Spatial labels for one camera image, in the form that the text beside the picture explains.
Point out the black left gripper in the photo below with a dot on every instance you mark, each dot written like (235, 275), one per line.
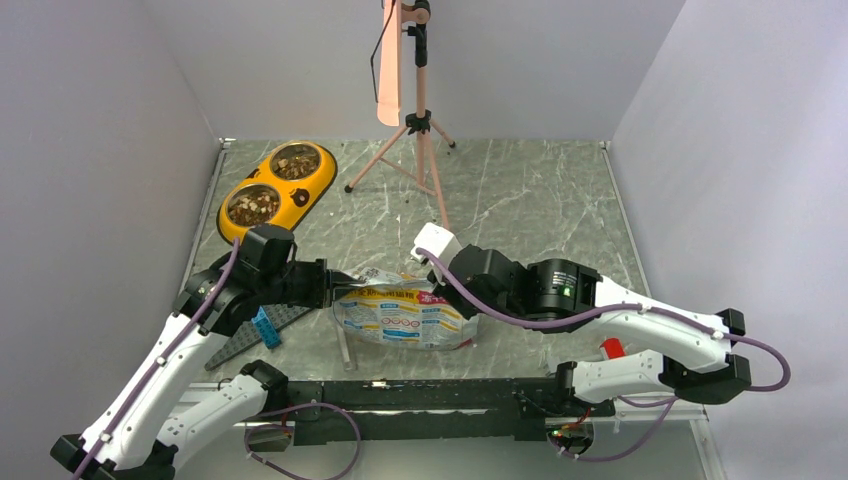
(322, 282)

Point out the kibble in bowl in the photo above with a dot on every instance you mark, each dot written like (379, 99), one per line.
(295, 162)
(253, 205)

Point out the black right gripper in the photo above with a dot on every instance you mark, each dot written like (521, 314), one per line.
(441, 288)

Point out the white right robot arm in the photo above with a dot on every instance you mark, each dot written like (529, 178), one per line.
(688, 355)

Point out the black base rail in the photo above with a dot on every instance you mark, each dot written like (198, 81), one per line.
(523, 409)

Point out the pet food bag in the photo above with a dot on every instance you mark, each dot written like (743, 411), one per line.
(402, 311)

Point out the kibble in near bowl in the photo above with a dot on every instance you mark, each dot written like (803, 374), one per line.
(253, 205)

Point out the kibble in far bowl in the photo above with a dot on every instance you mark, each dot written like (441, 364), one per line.
(295, 162)

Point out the pink tripod stand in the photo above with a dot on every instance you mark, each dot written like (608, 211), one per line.
(415, 16)

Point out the grey building baseplate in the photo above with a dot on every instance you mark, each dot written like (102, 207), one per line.
(247, 336)

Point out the pink light panel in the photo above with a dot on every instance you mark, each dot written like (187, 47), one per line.
(385, 66)

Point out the red clamp block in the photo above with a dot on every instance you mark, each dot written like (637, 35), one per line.
(612, 348)

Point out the blue building brick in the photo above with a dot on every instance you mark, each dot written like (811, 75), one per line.
(265, 329)

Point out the yellow double pet bowl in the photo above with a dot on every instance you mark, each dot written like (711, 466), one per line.
(297, 198)

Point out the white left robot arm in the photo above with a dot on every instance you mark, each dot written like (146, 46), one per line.
(139, 436)

